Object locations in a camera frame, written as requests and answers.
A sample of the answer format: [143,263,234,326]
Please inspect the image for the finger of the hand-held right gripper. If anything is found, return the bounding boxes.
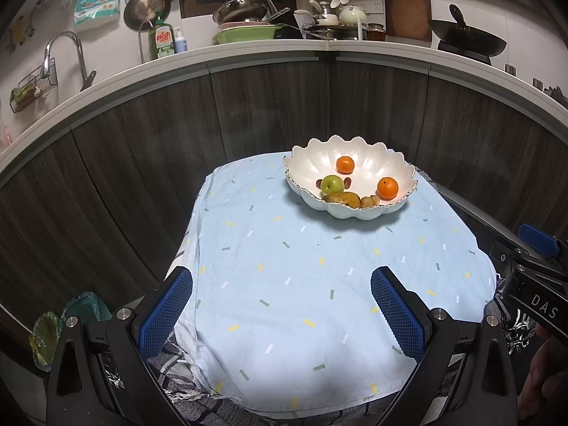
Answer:
[489,242,529,276]
[519,223,568,271]

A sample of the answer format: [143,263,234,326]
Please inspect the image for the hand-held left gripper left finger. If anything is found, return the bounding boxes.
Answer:
[45,266,193,426]

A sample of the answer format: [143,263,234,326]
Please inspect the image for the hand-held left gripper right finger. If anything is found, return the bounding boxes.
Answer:
[370,266,519,426]

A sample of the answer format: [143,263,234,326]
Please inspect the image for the yellow brown pear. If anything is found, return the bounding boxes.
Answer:
[322,191,362,208]

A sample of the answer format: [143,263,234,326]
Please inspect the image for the green apple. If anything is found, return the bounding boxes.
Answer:
[321,174,345,195]

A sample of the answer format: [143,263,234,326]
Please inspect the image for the white scalloped bowl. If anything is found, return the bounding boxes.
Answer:
[283,135,419,220]

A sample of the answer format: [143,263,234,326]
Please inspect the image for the person's right hand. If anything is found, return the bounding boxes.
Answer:
[517,324,568,426]

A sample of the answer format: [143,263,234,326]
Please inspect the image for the grey plaid cloth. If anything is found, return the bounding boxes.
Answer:
[146,173,540,426]

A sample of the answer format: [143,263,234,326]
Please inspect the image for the light blue patterned tablecloth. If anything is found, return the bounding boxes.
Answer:
[173,151,498,409]

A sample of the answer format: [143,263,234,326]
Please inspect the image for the black wok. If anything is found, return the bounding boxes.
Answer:
[428,4,507,58]

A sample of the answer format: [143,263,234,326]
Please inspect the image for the dark wood kitchen counter cabinet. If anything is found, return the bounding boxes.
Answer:
[0,38,568,365]

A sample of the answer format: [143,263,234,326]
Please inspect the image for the brown wooden cutting board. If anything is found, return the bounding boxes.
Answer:
[383,0,432,43]

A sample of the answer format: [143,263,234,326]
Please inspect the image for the steel faucet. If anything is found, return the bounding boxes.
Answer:
[41,31,97,93]

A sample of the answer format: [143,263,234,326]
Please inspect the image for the green dish soap bottle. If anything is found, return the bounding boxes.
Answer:
[148,11,176,59]

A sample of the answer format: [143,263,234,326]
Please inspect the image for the steel frying pan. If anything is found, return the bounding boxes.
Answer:
[304,26,361,40]

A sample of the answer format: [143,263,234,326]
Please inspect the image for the cream teapot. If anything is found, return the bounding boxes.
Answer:
[338,5,368,26]

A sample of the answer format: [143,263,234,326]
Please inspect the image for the green baking dish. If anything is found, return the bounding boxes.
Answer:
[212,24,282,46]

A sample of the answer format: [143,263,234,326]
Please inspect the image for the cream pot with lid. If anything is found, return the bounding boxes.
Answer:
[294,0,340,27]

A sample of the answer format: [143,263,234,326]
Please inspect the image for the steel pot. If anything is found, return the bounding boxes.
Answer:
[213,0,271,25]

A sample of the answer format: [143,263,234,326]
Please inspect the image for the teal plastic packet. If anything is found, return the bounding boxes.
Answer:
[73,0,122,32]

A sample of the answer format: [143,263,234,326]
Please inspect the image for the black wire sink basket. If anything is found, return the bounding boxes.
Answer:
[10,58,59,114]

